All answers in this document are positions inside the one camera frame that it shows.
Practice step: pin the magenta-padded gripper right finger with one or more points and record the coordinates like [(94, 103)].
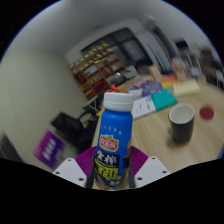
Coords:
[(151, 170)]

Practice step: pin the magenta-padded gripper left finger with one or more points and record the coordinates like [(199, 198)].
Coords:
[(71, 171)]

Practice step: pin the blue drink bottle white cap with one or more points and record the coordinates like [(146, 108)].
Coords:
[(114, 133)]

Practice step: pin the purple sign board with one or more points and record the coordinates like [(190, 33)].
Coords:
[(49, 150)]

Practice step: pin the black office chair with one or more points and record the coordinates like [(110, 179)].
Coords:
[(71, 128)]

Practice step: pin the black cup white inside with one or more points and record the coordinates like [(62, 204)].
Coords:
[(181, 128)]

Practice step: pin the teal book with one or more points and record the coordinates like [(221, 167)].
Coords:
[(164, 100)]

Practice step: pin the flat round red coaster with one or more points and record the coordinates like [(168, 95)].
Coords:
[(206, 112)]

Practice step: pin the blue and red book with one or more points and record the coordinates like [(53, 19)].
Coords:
[(152, 89)]

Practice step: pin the pink flat box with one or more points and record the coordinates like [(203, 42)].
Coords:
[(141, 83)]

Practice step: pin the pale yellow envelope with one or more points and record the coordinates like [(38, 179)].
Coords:
[(186, 88)]

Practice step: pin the yellow gift box red ribbon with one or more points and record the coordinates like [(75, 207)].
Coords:
[(115, 88)]

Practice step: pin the orange book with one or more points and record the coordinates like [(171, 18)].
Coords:
[(169, 80)]

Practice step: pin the small tan carton box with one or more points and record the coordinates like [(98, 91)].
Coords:
[(155, 72)]

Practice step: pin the wooden shelf unit with trophies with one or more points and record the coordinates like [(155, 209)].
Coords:
[(95, 71)]

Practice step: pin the pink flowers in white pot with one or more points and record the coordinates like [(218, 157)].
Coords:
[(179, 66)]

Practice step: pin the dark framed glass door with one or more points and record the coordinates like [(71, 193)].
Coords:
[(133, 50)]

